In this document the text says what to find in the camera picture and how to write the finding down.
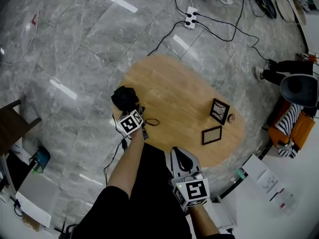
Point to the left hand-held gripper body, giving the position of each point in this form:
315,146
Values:
129,123

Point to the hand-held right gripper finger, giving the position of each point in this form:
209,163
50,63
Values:
174,168
195,165

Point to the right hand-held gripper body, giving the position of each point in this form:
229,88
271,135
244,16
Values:
197,189

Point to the person's left forearm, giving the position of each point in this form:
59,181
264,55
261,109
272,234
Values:
124,163

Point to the person's right forearm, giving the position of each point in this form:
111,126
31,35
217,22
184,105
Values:
202,220

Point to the mint green object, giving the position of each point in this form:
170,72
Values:
241,174

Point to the person's black clothing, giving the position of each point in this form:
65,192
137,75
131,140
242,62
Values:
149,208

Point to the oval wooden table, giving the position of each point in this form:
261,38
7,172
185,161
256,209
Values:
174,96

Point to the brown tape roll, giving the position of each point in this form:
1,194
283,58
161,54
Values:
231,118

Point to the white open booklet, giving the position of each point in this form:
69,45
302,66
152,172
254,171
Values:
261,175

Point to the white worktable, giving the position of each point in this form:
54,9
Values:
261,220

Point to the small striped cloth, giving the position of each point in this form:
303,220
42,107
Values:
286,149

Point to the blue waste bin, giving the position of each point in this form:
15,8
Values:
40,159

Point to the black white striped blanket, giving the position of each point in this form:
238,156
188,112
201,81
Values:
289,118

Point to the orange sofa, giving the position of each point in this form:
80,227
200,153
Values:
302,128

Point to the white square power strip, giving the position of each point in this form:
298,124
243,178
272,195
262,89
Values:
191,17

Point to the grey shell device with hole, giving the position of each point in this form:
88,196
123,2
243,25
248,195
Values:
299,91

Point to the black oval tray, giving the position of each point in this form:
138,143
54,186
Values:
270,6

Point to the round white side table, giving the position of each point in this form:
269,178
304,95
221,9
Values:
290,6

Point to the brown flat picture frame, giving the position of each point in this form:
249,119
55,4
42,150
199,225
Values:
211,135

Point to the black standing picture frame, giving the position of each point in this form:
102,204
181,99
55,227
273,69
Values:
219,111

